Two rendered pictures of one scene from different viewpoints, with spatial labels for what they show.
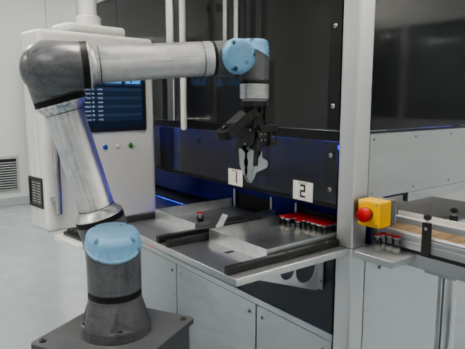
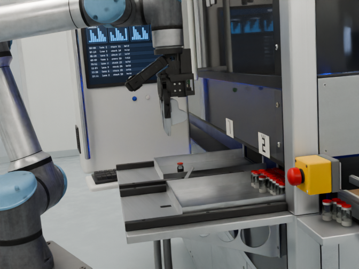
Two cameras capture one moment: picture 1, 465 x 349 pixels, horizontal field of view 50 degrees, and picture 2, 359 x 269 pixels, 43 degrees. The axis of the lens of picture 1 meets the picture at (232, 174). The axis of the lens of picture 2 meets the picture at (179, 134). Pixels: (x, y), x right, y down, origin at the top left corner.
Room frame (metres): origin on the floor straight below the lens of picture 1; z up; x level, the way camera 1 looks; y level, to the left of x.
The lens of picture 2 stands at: (0.31, -0.59, 1.27)
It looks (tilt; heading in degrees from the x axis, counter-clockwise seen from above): 10 degrees down; 28
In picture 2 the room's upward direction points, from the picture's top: 4 degrees counter-clockwise
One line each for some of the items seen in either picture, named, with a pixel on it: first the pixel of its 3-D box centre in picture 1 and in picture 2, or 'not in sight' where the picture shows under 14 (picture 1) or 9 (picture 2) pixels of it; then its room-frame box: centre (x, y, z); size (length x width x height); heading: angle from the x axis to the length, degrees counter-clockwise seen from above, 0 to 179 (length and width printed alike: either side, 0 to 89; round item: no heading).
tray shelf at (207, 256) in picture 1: (228, 235); (197, 187); (1.54, 0.01, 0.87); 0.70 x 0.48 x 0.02; 37
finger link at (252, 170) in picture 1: (258, 165); (176, 117); (1.28, -0.07, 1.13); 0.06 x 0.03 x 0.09; 127
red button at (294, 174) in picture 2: (365, 214); (296, 176); (1.29, -0.35, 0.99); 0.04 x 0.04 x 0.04; 37
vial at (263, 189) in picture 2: (297, 226); (262, 184); (1.51, -0.21, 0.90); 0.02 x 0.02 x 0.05
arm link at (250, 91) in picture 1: (253, 93); (168, 40); (1.30, -0.05, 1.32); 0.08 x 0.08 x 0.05
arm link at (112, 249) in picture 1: (113, 257); (14, 203); (1.05, 0.26, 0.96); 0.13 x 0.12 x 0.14; 19
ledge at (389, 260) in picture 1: (387, 255); (337, 227); (1.33, -0.43, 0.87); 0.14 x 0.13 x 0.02; 127
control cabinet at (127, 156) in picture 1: (92, 125); (128, 79); (2.04, 0.57, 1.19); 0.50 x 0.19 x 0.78; 135
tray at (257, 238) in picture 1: (279, 234); (234, 191); (1.45, -0.14, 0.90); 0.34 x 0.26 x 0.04; 128
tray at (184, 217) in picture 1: (215, 213); (206, 165); (1.72, 0.06, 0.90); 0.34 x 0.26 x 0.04; 127
